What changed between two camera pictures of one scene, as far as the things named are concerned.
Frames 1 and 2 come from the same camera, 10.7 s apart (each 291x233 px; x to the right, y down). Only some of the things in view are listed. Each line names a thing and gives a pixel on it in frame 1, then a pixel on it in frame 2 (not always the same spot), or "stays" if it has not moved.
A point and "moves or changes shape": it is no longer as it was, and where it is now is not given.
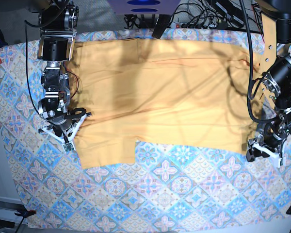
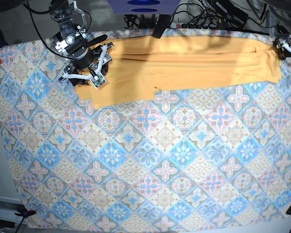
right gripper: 271,138 to 281,50
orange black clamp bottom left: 24,214 stays
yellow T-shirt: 186,92 moves or changes shape
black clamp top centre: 162,22 stays
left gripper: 61,124 to 85,58
